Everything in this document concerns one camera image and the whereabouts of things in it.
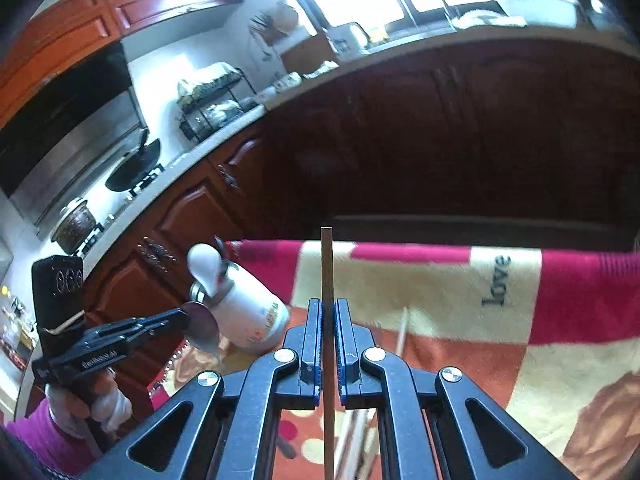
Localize white printed bottle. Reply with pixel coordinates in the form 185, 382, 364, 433
187, 242, 292, 354

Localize black wok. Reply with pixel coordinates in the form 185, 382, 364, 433
104, 129, 164, 194

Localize red and cream printed blanket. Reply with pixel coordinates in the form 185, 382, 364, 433
150, 239, 640, 480

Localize metal spoon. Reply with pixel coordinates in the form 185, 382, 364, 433
180, 301, 224, 362

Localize metal cabinet handle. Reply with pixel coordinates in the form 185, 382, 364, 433
217, 164, 242, 192
141, 236, 177, 273

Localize wooden cutting board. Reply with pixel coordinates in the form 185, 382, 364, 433
279, 34, 337, 77

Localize gas stove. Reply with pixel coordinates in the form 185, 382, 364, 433
75, 160, 168, 261

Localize wooden chopstick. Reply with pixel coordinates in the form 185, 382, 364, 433
320, 227, 335, 480

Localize person's left forearm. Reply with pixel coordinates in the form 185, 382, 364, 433
4, 401, 97, 477

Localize black steel range hood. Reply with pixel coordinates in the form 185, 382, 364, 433
0, 41, 147, 228

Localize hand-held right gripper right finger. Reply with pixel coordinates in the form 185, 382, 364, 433
334, 298, 573, 480

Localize pale chopstick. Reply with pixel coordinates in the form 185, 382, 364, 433
334, 409, 373, 480
396, 307, 411, 357

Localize utensil holder with utensils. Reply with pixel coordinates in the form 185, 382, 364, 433
248, 9, 283, 62

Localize black wire dish rack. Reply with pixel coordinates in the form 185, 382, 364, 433
176, 61, 257, 142

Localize white basin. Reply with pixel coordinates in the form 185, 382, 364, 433
486, 0, 582, 29

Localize shelf with bottles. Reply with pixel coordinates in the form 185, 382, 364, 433
0, 282, 38, 376

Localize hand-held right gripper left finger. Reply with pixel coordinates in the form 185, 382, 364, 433
80, 298, 326, 480

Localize white countertop container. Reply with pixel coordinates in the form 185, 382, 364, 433
326, 21, 370, 55

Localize wooden base cabinets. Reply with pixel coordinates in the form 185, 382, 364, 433
15, 35, 640, 411

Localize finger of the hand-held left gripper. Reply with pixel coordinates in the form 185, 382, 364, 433
86, 308, 190, 342
121, 320, 188, 350

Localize person's left hand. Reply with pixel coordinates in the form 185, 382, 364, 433
45, 370, 134, 441

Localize wooden wall cabinets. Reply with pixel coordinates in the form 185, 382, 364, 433
0, 0, 245, 128

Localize clay pot with glass lid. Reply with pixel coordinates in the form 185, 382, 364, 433
51, 198, 99, 256

